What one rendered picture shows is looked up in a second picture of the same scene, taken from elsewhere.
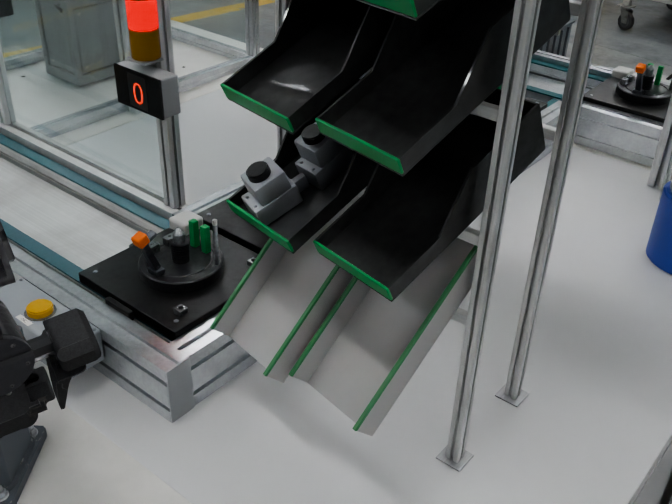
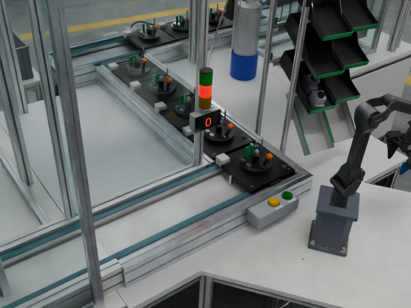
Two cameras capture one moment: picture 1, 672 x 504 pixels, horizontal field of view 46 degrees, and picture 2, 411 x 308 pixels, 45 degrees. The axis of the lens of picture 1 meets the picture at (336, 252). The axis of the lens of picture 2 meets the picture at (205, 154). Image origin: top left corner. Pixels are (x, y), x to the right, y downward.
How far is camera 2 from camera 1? 218 cm
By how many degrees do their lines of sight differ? 60
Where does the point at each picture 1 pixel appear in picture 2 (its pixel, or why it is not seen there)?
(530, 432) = not seen: hidden behind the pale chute
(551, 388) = not seen: hidden behind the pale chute
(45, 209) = (168, 211)
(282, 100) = (327, 69)
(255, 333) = (311, 147)
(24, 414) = not seen: outside the picture
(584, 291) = (255, 97)
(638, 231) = (222, 76)
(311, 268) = (306, 119)
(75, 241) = (203, 201)
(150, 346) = (297, 178)
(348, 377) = (336, 133)
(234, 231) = (230, 149)
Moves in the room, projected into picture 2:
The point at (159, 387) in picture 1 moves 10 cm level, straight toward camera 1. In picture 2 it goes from (308, 184) to (332, 184)
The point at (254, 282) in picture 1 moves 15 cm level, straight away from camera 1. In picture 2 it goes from (301, 135) to (266, 131)
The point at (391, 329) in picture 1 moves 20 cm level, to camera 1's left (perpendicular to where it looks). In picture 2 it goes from (333, 114) to (328, 139)
